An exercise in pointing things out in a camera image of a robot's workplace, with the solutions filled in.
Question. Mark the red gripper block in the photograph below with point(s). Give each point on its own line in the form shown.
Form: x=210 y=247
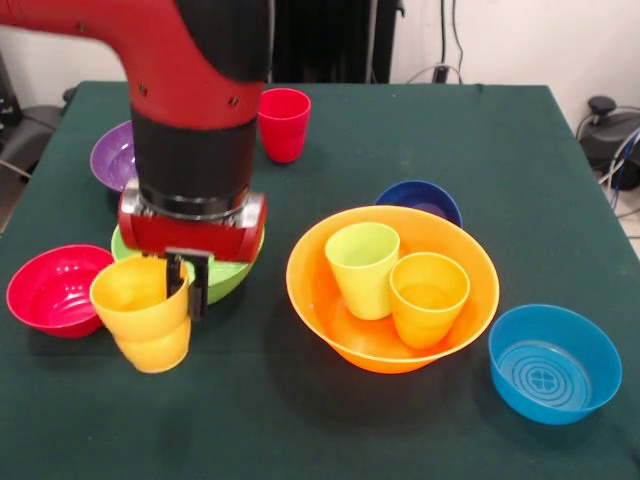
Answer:
x=190 y=237

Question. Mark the yellow cup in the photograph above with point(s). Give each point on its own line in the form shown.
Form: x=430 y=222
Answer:
x=150 y=345

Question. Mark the large orange bowl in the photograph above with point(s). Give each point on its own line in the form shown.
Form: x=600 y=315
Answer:
x=310 y=300

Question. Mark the light green cup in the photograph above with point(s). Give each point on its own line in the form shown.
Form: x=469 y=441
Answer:
x=360 y=290

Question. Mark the orange cup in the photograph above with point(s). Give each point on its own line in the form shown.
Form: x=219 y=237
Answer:
x=425 y=325

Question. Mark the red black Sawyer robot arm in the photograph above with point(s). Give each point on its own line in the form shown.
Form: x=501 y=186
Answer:
x=195 y=150

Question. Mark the light green bowl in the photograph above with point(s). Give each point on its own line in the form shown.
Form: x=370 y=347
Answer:
x=225 y=280

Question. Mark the red-pink bowl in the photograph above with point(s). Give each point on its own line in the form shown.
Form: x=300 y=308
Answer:
x=50 y=295

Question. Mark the purple bowl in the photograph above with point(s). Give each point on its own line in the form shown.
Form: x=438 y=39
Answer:
x=112 y=160

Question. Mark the dark green tablecloth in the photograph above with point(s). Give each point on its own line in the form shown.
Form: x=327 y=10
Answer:
x=250 y=440

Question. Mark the red-pink cup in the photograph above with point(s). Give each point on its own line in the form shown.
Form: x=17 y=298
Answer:
x=285 y=135

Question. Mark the dark blue bowl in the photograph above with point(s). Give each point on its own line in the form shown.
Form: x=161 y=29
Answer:
x=415 y=192

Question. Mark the black metal stand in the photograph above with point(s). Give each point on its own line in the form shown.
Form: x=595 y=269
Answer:
x=7 y=100

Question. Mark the light blue bowl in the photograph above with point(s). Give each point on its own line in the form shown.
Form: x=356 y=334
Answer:
x=605 y=360

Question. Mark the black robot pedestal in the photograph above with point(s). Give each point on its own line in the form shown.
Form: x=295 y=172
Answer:
x=330 y=40

